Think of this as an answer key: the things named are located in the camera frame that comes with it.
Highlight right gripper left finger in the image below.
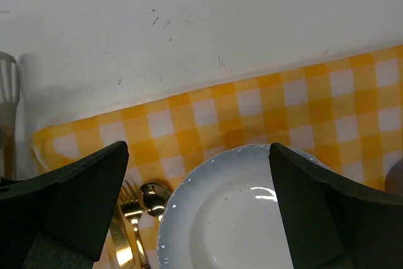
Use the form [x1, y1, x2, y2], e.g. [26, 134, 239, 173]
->
[1, 141, 129, 268]

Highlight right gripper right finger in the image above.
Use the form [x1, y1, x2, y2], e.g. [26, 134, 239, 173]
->
[269, 143, 402, 268]

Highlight metal tongs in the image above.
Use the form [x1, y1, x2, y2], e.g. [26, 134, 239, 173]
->
[1, 52, 20, 180]

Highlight grey mug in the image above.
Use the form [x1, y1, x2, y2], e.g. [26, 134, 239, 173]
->
[385, 159, 403, 197]

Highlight white blue-rimmed plate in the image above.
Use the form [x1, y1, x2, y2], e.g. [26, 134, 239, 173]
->
[157, 144, 331, 268]

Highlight yellow checkered cloth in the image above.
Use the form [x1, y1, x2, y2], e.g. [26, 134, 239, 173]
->
[32, 45, 402, 268]

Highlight gold knife black handle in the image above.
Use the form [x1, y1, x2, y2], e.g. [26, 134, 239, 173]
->
[110, 204, 135, 268]

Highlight gold fork black handle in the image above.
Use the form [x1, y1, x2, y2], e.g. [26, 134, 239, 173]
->
[119, 180, 150, 268]

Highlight gold spoon black handle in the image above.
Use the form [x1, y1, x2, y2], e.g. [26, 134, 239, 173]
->
[139, 181, 172, 221]

